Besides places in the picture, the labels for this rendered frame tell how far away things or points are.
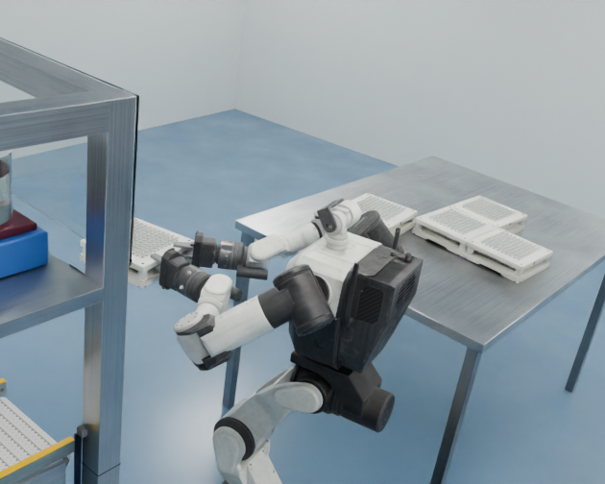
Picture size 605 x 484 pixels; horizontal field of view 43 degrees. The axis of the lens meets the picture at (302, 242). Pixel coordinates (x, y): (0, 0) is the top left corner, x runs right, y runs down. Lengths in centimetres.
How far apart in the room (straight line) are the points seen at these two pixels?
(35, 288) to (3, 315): 10
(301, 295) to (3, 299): 66
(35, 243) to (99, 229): 14
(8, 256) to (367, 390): 102
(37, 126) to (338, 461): 229
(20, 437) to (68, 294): 47
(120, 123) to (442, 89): 516
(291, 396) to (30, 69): 111
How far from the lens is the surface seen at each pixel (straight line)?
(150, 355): 375
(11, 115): 128
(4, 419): 191
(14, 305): 147
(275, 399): 220
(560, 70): 606
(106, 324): 157
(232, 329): 180
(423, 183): 372
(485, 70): 626
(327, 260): 191
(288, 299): 178
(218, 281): 209
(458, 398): 265
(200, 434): 331
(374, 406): 209
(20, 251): 155
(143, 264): 223
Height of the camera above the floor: 214
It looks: 25 degrees down
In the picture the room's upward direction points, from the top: 9 degrees clockwise
